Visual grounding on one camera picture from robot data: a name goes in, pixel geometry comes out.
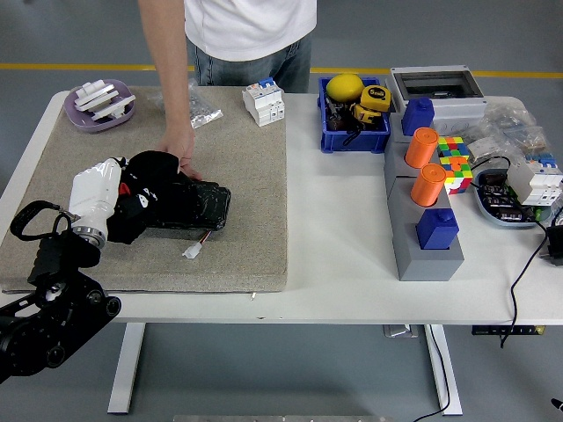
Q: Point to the blue plastic bin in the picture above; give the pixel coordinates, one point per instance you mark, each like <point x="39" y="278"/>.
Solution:
<point x="352" y="143"/>

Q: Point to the grey bracket under table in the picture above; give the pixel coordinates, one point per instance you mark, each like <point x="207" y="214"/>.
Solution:
<point x="398" y="330"/>

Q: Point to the white table leg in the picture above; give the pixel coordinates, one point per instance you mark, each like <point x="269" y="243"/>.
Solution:
<point x="125" y="373"/>
<point x="442" y="351"/>

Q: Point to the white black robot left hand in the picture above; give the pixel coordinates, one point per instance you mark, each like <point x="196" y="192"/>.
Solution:
<point x="92" y="189"/>

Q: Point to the multicolour puzzle cube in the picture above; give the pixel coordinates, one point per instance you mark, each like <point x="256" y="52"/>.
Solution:
<point x="459" y="176"/>
<point x="453" y="147"/>

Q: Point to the person's right forearm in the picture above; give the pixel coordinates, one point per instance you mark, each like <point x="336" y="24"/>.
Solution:
<point x="171" y="88"/>

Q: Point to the yellow lemon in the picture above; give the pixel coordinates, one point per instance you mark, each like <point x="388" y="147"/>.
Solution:
<point x="343" y="87"/>

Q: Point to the clear bag of screws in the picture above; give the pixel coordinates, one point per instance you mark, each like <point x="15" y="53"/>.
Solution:
<point x="203" y="112"/>

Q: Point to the person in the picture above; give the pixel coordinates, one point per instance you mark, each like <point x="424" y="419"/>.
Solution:
<point x="246" y="26"/>

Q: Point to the clear bag of small parts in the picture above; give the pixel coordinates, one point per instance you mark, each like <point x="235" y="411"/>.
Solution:
<point x="514" y="125"/>

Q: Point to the grey peg holder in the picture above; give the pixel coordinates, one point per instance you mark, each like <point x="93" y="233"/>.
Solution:
<point x="422" y="266"/>

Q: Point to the orange cylinder peg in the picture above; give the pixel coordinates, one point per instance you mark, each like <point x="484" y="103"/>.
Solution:
<point x="420" y="149"/>
<point x="426" y="186"/>

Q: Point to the white plastic clip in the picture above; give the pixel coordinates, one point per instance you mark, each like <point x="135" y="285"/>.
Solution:
<point x="94" y="94"/>
<point x="112" y="108"/>

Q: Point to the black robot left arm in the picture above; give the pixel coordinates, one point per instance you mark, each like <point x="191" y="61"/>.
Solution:
<point x="57" y="325"/>

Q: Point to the grey electrical enclosure box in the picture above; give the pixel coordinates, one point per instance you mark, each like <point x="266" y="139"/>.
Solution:
<point x="457" y="110"/>

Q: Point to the glossy black display panel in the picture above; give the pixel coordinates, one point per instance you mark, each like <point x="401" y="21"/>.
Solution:
<point x="198" y="206"/>

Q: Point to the purple plastic tray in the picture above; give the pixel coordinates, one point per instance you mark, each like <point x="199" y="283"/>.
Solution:
<point x="83" y="124"/>

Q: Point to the small yellow tape measure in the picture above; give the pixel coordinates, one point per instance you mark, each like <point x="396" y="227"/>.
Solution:
<point x="365" y="114"/>

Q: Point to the white switch in clear bag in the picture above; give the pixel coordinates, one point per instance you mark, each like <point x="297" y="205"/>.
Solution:
<point x="481" y="148"/>

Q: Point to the black rag with red tag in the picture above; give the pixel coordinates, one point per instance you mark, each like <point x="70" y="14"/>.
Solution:
<point x="154" y="171"/>

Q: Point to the light blue tray with electronics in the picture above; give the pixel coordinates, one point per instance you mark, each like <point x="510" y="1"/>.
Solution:
<point x="488" y="215"/>

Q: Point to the black power adapter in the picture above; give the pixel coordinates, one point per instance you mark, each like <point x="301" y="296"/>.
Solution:
<point x="555" y="246"/>

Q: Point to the blue square peg block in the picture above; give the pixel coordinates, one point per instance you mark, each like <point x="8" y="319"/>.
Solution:
<point x="418" y="116"/>
<point x="437" y="230"/>

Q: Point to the black table control panel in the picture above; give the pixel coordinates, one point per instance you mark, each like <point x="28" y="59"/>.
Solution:
<point x="488" y="330"/>

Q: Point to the dark screwdriver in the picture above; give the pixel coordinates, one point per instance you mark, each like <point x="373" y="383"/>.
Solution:
<point x="334" y="116"/>

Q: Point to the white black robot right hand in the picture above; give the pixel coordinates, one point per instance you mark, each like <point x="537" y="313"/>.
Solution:
<point x="559" y="404"/>

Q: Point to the white circuit breaker blue switch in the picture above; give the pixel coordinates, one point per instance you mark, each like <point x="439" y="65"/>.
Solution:
<point x="264" y="105"/>
<point x="532" y="182"/>

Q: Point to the silver foil bag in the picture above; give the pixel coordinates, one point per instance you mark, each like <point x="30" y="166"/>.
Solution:
<point x="558" y="217"/>

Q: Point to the grey-brown mat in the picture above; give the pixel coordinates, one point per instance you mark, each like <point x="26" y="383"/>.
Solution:
<point x="242" y="246"/>

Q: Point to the person's right hand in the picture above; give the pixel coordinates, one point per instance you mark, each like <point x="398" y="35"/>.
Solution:
<point x="182" y="143"/>

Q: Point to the large yellow tape measure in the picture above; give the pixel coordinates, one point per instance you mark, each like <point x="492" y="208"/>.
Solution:
<point x="376" y="96"/>

